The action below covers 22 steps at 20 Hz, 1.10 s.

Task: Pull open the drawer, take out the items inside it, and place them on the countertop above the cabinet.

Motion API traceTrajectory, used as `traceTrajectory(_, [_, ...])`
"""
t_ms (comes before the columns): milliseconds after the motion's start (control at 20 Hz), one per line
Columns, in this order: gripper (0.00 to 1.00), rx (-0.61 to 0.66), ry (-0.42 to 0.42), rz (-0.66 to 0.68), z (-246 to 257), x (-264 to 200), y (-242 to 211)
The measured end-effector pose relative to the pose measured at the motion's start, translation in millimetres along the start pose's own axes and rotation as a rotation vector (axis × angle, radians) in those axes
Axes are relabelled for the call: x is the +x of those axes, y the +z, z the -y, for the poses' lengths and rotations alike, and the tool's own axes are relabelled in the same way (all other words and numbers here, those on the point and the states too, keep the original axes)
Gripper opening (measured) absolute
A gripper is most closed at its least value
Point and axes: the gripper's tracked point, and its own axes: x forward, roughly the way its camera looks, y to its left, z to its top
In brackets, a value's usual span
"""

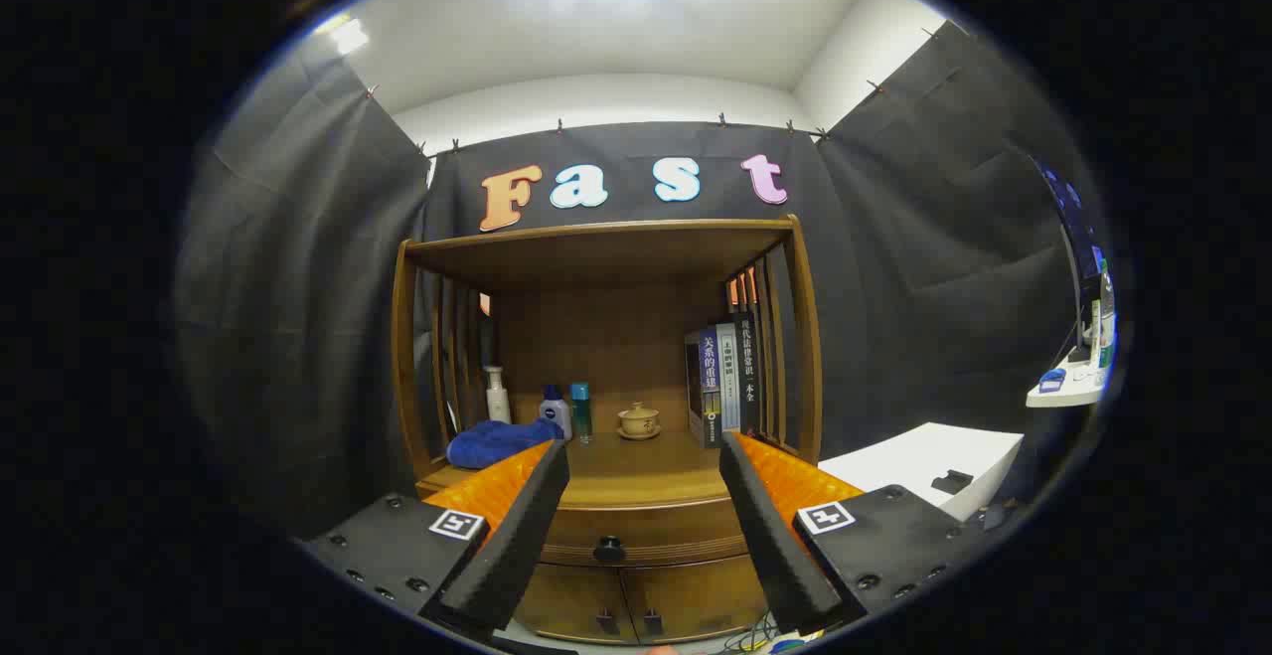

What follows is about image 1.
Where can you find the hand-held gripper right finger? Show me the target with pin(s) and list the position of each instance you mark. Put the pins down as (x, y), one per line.
(770, 536)

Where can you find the book with black spine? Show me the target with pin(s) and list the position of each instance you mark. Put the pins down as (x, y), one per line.
(747, 367)

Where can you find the beige lidded teacup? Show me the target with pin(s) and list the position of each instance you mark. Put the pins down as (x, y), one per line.
(638, 422)

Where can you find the white drawer unit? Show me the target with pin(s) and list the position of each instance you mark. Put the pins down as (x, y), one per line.
(924, 456)

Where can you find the computer monitor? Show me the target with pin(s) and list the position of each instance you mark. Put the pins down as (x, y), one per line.
(1078, 228)

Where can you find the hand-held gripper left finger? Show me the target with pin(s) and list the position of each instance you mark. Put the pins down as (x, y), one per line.
(517, 526)

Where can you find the wooden cabinet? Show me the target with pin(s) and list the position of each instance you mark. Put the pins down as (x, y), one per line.
(596, 257)

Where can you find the wooden countertop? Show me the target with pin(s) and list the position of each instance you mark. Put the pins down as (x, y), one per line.
(646, 471)

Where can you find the white side shelf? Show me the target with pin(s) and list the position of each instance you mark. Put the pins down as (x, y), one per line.
(1068, 392)

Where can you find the book with blue spine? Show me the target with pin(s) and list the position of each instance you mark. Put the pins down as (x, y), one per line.
(709, 387)

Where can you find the ceiling light panel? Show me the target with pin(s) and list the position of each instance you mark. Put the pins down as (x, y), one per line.
(346, 34)

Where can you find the wooden drawer with black knob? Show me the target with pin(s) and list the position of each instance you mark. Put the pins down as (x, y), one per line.
(676, 531)

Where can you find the wooden cabinet door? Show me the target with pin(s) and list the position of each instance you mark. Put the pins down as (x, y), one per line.
(696, 595)
(571, 600)

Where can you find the white bottle with blue cap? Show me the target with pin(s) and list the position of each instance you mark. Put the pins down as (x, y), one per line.
(556, 414)

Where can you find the clear blue bottle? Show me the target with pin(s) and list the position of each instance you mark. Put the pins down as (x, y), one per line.
(581, 411)

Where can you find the book with pale spine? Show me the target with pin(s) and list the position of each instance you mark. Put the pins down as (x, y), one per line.
(728, 377)

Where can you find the small blue object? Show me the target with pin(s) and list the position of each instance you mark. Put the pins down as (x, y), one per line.
(1051, 380)

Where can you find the white pump bottle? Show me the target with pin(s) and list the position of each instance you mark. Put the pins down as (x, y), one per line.
(498, 402)

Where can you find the clear bottle with green label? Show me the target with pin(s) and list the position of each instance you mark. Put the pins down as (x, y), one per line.
(1106, 322)

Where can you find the blue folded towel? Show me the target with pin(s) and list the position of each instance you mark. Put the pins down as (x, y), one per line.
(492, 441)

